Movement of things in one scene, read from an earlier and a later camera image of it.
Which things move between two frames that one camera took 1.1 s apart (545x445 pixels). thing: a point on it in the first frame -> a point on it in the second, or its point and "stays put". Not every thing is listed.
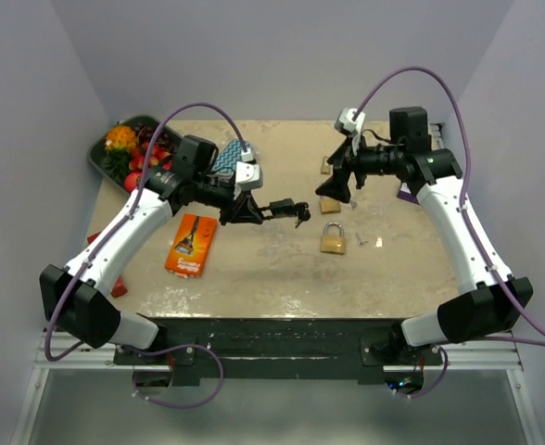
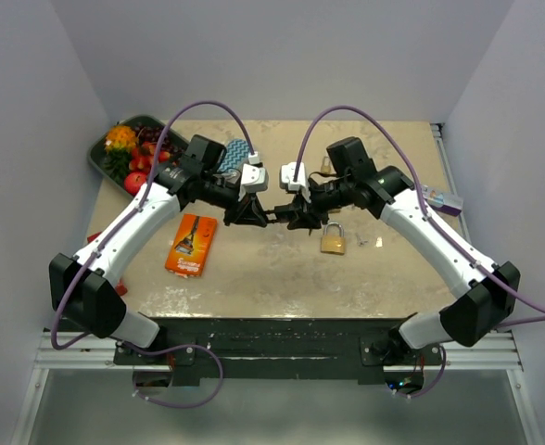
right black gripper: x=347 y=158 -> x=306 y=221
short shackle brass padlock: x=333 y=240 stays put
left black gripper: x=246 y=209 stays put
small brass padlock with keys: x=325 y=168 stays put
